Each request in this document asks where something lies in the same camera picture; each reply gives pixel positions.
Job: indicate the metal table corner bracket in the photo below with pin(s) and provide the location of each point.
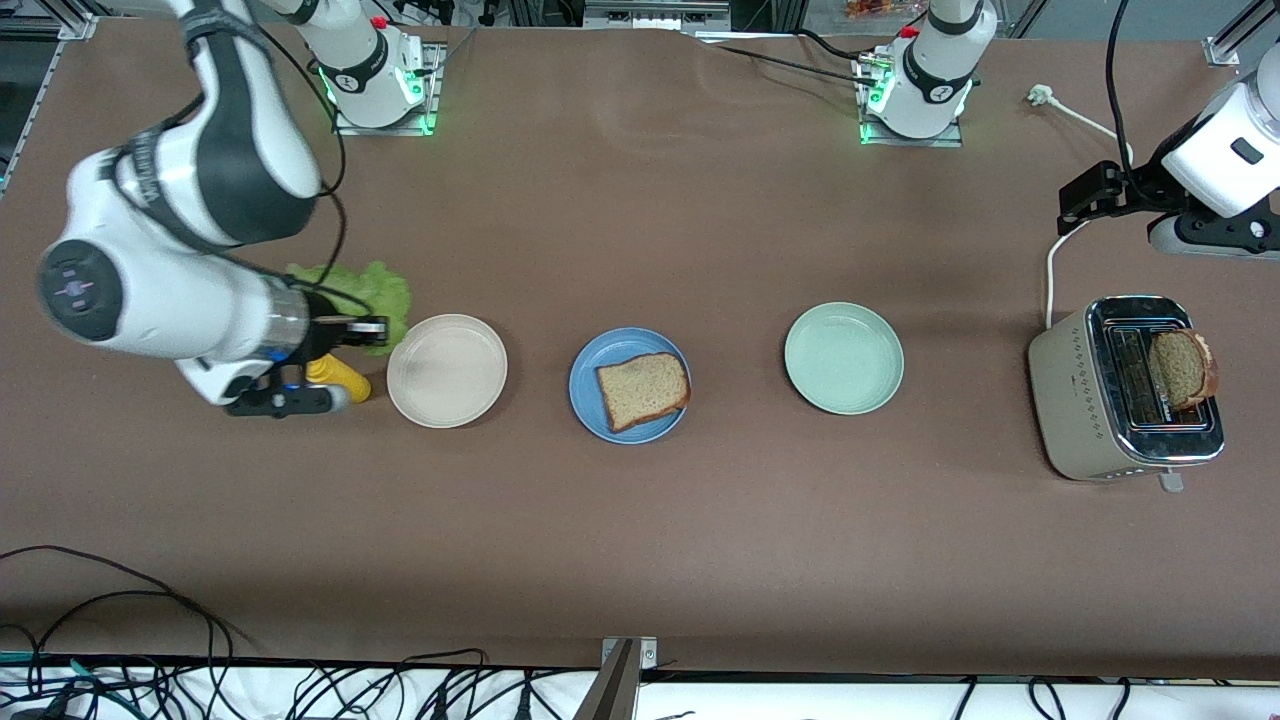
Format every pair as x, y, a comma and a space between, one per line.
1220, 52
78, 27

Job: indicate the green round plate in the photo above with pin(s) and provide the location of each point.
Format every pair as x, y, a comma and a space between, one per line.
844, 358

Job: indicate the beige round plate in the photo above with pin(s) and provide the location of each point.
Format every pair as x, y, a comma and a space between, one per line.
446, 371

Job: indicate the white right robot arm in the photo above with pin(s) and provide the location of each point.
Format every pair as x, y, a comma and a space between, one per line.
170, 200

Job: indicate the metal table edge bracket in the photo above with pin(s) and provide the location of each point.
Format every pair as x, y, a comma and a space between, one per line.
645, 652

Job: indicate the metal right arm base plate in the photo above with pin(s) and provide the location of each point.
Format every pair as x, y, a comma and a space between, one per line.
433, 75

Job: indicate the brown bread slice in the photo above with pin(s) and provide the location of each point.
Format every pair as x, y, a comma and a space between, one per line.
645, 390
1180, 368

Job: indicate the yellow mustard squeeze bottle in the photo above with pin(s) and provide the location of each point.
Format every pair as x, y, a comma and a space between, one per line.
345, 378

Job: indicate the blue round plate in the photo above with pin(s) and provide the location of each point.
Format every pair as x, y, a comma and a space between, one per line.
590, 400

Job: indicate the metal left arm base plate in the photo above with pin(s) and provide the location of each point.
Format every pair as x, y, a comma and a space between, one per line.
900, 142

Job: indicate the dark aluminium profile post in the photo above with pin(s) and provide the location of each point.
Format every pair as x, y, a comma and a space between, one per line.
610, 690

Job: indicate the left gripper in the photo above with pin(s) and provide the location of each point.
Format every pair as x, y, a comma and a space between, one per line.
1137, 188

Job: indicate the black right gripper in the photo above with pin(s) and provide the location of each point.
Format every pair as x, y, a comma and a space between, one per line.
323, 328

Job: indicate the aluminium frame bar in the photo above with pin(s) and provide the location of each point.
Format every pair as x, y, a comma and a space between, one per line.
650, 15

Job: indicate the orange snack packet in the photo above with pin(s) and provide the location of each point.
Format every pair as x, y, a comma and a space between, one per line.
870, 8

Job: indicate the beige chrome toaster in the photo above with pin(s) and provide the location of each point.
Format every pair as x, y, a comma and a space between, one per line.
1065, 400

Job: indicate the green lettuce leaf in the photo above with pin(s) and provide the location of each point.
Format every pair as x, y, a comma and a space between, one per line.
380, 295

